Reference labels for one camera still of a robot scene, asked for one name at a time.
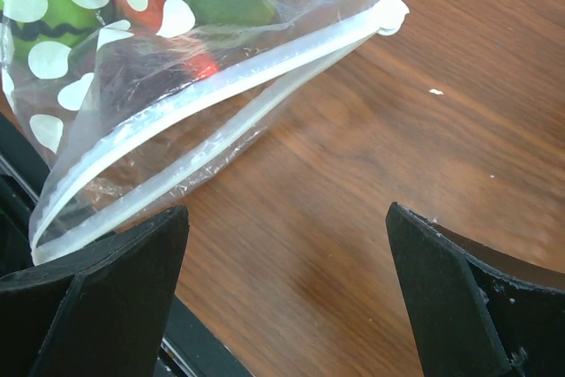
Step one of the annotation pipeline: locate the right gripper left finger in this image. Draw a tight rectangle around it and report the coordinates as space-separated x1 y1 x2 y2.
1 207 189 376

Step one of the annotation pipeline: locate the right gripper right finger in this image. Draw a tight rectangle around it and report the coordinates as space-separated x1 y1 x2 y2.
386 202 564 376

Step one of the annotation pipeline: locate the polka dot zip bag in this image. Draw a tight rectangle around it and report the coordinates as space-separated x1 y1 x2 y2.
1 0 409 265

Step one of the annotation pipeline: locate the green fake fruit ball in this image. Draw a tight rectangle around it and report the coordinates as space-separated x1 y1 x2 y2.
1 0 110 60

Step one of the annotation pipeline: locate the red fake chili pepper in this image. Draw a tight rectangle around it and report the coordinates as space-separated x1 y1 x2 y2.
97 0 221 80

